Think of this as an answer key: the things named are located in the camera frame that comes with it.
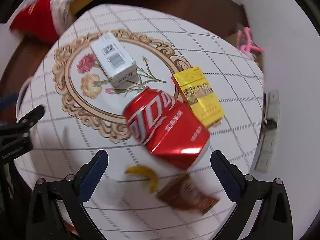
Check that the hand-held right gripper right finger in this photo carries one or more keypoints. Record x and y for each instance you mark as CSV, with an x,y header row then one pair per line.
x,y
226,173

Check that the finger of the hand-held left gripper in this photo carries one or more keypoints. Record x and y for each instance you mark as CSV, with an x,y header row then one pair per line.
x,y
30,120

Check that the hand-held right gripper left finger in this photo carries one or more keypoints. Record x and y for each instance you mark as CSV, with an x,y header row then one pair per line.
x,y
93,171

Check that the red soda can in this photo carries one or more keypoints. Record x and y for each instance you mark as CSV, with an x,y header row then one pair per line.
x,y
163,127

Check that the brown cigarette pack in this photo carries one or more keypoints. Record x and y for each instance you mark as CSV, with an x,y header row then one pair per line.
x,y
188,195

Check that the small yellow banana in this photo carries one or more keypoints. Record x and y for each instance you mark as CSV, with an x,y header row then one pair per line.
x,y
147,176

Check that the white power strip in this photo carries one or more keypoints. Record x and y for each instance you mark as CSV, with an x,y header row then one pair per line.
x,y
268,130

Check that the yellow cigarette pack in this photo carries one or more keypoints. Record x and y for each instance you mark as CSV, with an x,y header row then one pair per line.
x,y
200,96

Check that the red pillow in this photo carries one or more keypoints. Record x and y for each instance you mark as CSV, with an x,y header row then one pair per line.
x,y
35,22

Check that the white cardboard box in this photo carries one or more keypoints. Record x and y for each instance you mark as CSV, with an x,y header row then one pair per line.
x,y
113,58

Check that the pink plastic hanger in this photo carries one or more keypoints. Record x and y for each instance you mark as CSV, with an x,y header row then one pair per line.
x,y
246,41

